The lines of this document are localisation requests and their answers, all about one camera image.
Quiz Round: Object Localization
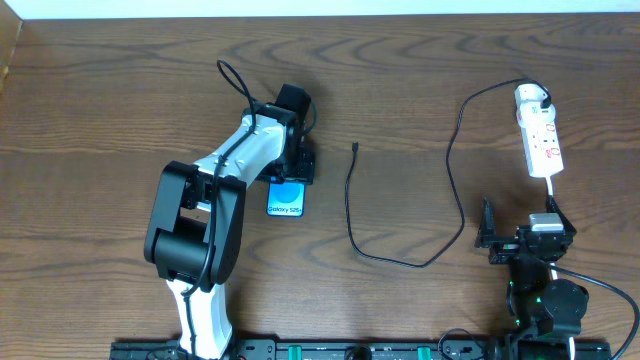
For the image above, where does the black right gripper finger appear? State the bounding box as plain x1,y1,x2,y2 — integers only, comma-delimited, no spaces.
545,195,576,233
478,198,496,241

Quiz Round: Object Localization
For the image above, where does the blue screen Galaxy smartphone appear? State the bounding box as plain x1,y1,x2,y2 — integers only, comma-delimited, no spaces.
266,182,306,218

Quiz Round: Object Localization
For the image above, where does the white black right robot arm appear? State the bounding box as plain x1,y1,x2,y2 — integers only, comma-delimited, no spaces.
475,195,589,359

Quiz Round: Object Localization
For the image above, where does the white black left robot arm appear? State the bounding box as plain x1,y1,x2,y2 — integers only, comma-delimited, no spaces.
144,100,317,359

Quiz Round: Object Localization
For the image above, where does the white charger plug adapter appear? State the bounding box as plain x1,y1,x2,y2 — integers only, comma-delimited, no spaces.
514,83,552,109

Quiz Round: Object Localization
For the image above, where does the white power strip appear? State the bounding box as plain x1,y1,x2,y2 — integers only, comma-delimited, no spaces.
516,102,564,178

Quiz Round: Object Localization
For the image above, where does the black USB charging cable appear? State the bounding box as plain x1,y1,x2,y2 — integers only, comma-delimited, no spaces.
344,77,553,269

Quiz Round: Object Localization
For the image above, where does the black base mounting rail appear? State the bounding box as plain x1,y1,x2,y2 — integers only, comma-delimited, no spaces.
108,338,611,360

